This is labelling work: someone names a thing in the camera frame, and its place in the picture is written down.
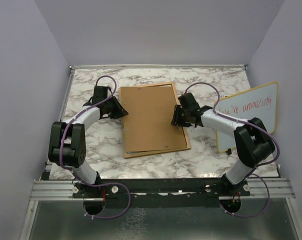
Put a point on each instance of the yellow rimmed whiteboard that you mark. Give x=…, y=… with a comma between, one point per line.
x=258, y=102

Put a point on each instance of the aluminium rail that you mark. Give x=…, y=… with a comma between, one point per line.
x=62, y=190

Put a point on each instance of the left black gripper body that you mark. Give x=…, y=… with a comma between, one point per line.
x=109, y=104

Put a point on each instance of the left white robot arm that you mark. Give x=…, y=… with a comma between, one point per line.
x=67, y=143

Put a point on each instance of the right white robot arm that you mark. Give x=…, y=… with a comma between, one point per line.
x=253, y=143

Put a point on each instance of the black mounting base plate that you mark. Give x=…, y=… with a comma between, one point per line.
x=159, y=193

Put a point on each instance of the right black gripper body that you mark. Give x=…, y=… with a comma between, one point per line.
x=184, y=120

